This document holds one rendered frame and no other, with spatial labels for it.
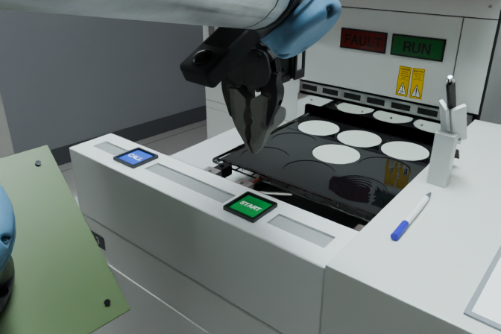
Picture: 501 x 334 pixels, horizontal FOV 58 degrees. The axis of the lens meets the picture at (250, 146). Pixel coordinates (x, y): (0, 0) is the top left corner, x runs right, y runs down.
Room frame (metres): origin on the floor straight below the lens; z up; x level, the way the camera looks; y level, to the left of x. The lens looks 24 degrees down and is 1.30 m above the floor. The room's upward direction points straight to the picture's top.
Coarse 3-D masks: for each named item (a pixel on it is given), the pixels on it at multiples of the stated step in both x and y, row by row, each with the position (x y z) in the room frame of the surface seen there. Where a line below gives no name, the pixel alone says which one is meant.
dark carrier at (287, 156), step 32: (288, 128) 1.02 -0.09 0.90; (352, 128) 1.02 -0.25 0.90; (256, 160) 0.84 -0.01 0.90; (288, 160) 0.84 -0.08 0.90; (320, 160) 0.84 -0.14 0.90; (384, 160) 0.84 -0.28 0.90; (416, 160) 0.84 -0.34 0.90; (320, 192) 0.71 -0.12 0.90; (352, 192) 0.71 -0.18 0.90; (384, 192) 0.71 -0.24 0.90
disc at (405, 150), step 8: (384, 144) 0.93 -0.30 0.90; (392, 144) 0.93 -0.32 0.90; (400, 144) 0.93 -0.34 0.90; (408, 144) 0.93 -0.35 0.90; (416, 144) 0.93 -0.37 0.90; (384, 152) 0.88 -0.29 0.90; (392, 152) 0.88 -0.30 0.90; (400, 152) 0.88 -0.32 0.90; (408, 152) 0.88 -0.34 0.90; (416, 152) 0.88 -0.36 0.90; (424, 152) 0.88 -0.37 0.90
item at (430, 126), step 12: (300, 96) 1.18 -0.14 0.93; (312, 96) 1.15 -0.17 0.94; (324, 96) 1.14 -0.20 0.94; (300, 108) 1.17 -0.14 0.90; (336, 108) 1.11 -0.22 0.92; (348, 108) 1.09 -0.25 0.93; (360, 108) 1.06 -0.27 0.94; (372, 108) 1.05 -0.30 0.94; (384, 120) 1.02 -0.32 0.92; (396, 120) 1.01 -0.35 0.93; (408, 120) 0.99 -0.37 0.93; (420, 120) 0.97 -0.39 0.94; (432, 120) 0.96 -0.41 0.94; (432, 132) 0.95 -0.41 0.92
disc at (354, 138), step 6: (342, 132) 1.00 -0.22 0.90; (348, 132) 1.00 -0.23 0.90; (354, 132) 1.00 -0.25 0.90; (360, 132) 1.00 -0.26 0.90; (366, 132) 1.00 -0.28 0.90; (342, 138) 0.96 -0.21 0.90; (348, 138) 0.96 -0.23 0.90; (354, 138) 0.96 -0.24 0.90; (360, 138) 0.96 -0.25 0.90; (366, 138) 0.96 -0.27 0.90; (372, 138) 0.96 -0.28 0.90; (378, 138) 0.96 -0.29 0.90; (348, 144) 0.93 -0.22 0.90; (354, 144) 0.93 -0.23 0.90; (360, 144) 0.93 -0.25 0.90; (366, 144) 0.93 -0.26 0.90; (372, 144) 0.93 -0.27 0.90; (378, 144) 0.93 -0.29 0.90
